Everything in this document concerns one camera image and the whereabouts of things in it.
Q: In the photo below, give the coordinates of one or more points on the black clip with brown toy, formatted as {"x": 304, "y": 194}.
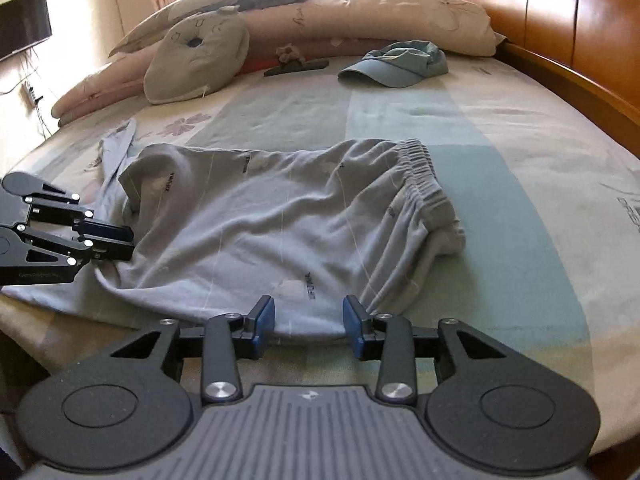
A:
{"x": 291, "y": 61}

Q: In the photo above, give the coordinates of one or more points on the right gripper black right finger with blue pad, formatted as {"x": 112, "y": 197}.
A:
{"x": 396, "y": 344}

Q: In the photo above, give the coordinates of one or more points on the light grey printed pants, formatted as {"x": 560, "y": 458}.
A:
{"x": 217, "y": 229}

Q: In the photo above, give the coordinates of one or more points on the white power strip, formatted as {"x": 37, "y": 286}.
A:
{"x": 33, "y": 97}

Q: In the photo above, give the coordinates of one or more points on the grey cat face cushion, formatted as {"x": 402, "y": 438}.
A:
{"x": 198, "y": 56}

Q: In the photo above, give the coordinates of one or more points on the wall mounted black television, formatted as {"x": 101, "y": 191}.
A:
{"x": 23, "y": 24}

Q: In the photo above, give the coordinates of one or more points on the blue baseball cap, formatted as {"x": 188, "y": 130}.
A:
{"x": 400, "y": 65}

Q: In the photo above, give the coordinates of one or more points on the grey patterned pillow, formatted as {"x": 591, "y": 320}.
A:
{"x": 250, "y": 2}

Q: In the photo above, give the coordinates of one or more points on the wooden headboard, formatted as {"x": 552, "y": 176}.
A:
{"x": 585, "y": 51}

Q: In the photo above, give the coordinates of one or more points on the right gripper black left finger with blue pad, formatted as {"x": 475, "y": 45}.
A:
{"x": 149, "y": 363}

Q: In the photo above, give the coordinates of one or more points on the pink folded quilt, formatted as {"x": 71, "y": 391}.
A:
{"x": 318, "y": 27}

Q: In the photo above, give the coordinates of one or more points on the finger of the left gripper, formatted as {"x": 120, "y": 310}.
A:
{"x": 93, "y": 228}
{"x": 112, "y": 251}

